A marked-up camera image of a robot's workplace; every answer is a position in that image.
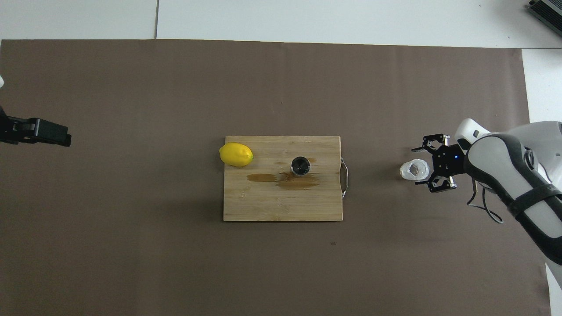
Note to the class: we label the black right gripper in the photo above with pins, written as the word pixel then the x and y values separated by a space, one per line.
pixel 450 160

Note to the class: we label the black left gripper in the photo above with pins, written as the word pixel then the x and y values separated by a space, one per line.
pixel 3 129

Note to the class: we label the clear textured glass cup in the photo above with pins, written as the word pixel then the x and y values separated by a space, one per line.
pixel 408 171

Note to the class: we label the steel cocktail jigger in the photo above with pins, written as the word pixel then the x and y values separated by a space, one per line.
pixel 300 166

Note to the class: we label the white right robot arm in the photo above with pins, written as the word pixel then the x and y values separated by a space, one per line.
pixel 505 175

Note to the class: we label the brown table mat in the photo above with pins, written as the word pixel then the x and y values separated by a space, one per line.
pixel 131 219

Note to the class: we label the wooden cutting board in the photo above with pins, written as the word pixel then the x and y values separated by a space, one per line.
pixel 281 202

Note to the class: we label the grey ribbed metal device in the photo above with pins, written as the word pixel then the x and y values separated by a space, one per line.
pixel 549 8

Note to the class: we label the yellow lemon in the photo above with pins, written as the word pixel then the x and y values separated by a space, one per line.
pixel 236 154

